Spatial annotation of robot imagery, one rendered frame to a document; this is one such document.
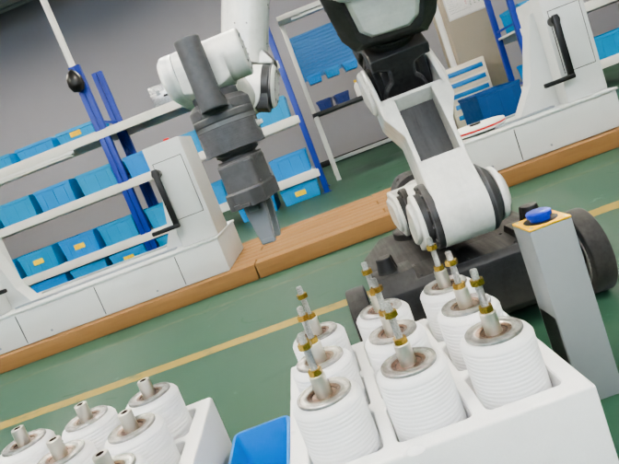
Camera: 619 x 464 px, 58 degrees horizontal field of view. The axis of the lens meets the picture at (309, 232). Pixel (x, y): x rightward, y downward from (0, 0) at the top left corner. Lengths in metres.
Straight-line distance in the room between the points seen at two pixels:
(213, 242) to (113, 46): 7.13
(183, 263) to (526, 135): 1.81
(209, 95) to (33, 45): 9.50
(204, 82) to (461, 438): 0.54
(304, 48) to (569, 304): 6.02
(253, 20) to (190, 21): 8.39
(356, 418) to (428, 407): 0.09
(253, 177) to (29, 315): 2.60
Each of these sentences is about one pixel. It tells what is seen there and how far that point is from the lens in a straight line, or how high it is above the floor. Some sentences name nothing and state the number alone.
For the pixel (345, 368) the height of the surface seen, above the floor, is 0.24.
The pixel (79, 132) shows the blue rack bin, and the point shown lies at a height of 1.37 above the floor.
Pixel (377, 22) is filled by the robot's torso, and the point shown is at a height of 0.73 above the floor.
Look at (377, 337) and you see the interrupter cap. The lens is 0.87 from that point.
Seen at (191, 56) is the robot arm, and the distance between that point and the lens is 0.76.
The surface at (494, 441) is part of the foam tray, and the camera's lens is 0.75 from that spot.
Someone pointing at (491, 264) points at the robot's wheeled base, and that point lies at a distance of 1.30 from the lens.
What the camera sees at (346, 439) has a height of 0.21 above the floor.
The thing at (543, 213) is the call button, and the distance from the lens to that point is 0.96.
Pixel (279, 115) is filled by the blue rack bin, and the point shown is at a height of 0.84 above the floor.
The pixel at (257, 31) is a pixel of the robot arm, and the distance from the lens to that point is 1.09.
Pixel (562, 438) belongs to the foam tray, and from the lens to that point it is 0.78.
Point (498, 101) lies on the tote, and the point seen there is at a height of 0.25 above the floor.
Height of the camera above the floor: 0.57
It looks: 9 degrees down
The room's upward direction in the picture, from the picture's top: 21 degrees counter-clockwise
